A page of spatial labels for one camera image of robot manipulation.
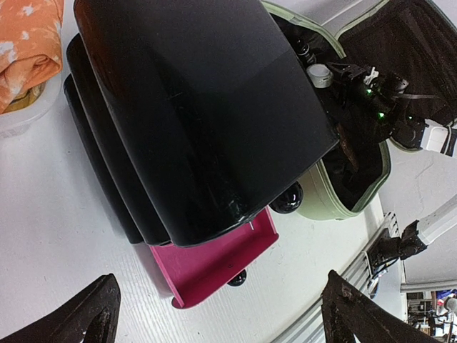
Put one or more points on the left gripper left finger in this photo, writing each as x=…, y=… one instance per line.
x=90, y=316

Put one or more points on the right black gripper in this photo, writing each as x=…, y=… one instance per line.
x=374, y=101

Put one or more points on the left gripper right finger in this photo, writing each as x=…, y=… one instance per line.
x=350, y=316

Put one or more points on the white round jar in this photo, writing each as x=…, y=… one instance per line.
x=320, y=75

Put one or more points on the green hard-shell suitcase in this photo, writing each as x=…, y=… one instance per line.
x=413, y=39

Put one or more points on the black pink drawer organizer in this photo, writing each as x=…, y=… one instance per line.
x=205, y=111

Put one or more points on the white perforated plastic basket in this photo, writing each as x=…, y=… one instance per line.
x=29, y=107

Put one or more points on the orange snack bag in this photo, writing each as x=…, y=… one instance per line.
x=31, y=46

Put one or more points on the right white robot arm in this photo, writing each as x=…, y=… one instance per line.
x=414, y=133

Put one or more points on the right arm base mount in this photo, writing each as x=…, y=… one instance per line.
x=385, y=250

